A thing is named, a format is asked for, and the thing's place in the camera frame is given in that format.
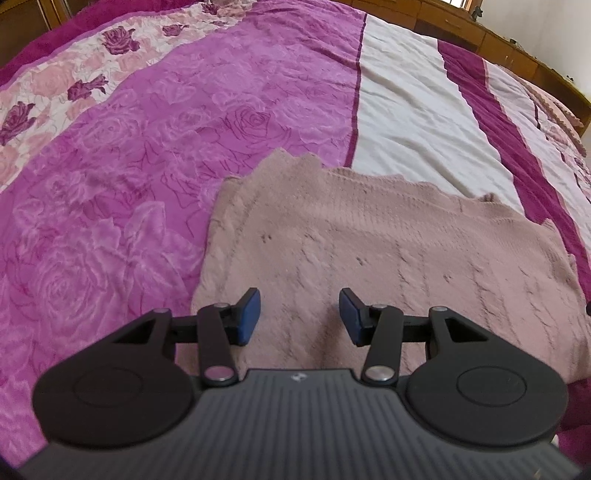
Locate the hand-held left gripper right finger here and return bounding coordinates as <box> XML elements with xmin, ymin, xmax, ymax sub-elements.
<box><xmin>338</xmin><ymin>287</ymin><xmax>490</xmax><ymax>386</ymax></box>

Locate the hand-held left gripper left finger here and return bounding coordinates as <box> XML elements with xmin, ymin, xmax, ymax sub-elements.
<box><xmin>111</xmin><ymin>287</ymin><xmax>263</xmax><ymax>387</ymax></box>

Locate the pink knit cardigan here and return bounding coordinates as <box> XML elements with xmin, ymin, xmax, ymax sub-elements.
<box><xmin>190</xmin><ymin>148</ymin><xmax>585</xmax><ymax>384</ymax></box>

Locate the purple floral striped blanket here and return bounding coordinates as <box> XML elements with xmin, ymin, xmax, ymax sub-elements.
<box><xmin>0</xmin><ymin>0</ymin><xmax>591</xmax><ymax>468</ymax></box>

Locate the pink crochet pillow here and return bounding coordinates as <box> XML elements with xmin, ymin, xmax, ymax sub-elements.
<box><xmin>526</xmin><ymin>83</ymin><xmax>588</xmax><ymax>155</ymax></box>

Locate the wooden headboard with drawers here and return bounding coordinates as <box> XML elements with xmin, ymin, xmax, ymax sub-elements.
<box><xmin>337</xmin><ymin>0</ymin><xmax>591</xmax><ymax>112</ymax></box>

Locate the window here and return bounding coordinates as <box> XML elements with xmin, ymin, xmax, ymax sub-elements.
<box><xmin>443</xmin><ymin>0</ymin><xmax>485</xmax><ymax>17</ymax></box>

